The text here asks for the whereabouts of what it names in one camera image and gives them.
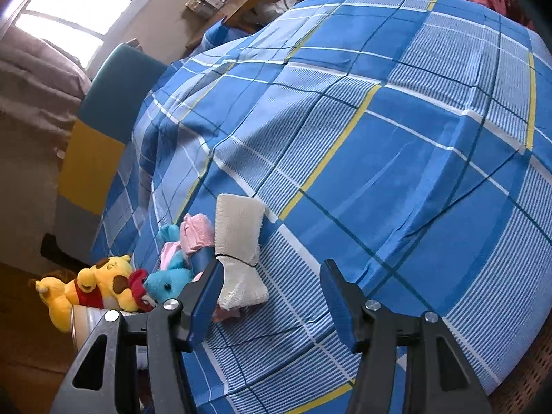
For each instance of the pink rolled towel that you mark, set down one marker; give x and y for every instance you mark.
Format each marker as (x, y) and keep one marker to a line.
(196, 233)

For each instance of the yellow plush with brown spots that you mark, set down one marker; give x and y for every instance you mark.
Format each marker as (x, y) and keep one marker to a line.
(110, 271)

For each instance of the blue plaid bed sheet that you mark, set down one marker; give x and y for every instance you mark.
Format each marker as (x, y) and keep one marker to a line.
(388, 159)

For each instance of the blue elephant plush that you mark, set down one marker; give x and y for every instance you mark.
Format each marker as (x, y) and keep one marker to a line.
(166, 282)

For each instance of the blue wrap band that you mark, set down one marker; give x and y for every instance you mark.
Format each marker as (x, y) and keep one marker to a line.
(202, 263)

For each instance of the red and white plush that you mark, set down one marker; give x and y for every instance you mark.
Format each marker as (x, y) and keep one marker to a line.
(138, 282)

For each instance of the wooden desk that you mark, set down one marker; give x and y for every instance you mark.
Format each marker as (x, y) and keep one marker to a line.
(241, 6)

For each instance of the window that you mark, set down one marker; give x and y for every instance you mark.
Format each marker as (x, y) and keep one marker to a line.
(64, 4)

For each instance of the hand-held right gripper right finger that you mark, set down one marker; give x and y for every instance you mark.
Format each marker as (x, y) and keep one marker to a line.
(340, 306)

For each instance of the yellow bear plush red shirt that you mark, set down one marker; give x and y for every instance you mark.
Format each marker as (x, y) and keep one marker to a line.
(56, 302)

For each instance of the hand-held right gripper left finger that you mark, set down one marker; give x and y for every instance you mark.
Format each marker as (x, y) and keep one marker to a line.
(202, 304)

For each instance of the beige towel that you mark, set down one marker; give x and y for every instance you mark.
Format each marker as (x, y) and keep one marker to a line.
(237, 228)

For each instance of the colour block headboard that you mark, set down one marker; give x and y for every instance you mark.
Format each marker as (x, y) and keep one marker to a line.
(95, 159)

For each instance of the brown curtain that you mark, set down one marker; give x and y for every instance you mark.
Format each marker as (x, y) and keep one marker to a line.
(34, 86)

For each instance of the white plastic jar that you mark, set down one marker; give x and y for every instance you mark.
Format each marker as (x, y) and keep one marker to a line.
(86, 323)

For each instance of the brown woven mat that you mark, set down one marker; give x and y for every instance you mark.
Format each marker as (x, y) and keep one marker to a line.
(530, 375)

